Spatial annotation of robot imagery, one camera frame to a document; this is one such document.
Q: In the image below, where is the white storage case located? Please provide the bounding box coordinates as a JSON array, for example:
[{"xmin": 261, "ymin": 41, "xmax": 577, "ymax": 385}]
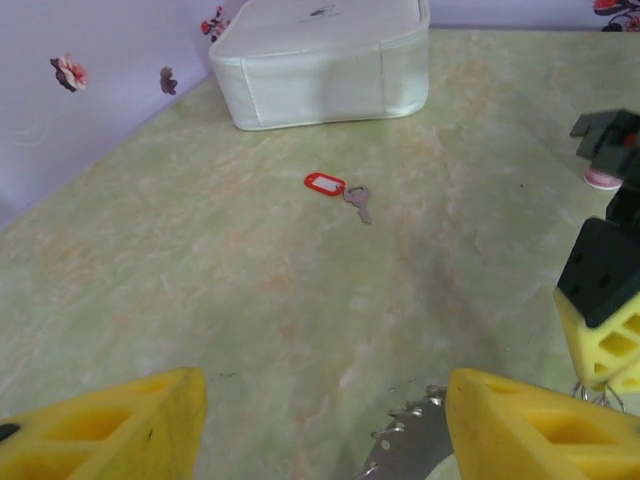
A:
[{"xmin": 207, "ymin": 0, "xmax": 432, "ymax": 133}]

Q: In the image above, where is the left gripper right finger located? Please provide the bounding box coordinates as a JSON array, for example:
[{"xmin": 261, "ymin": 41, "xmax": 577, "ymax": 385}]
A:
[{"xmin": 444, "ymin": 368, "xmax": 640, "ymax": 480}]

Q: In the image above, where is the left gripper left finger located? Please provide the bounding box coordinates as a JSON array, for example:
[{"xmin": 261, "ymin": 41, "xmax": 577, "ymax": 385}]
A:
[{"xmin": 0, "ymin": 367, "xmax": 209, "ymax": 480}]

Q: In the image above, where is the key with red tag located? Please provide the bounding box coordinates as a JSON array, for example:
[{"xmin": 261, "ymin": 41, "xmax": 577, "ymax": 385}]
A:
[{"xmin": 303, "ymin": 172, "xmax": 374, "ymax": 226}]

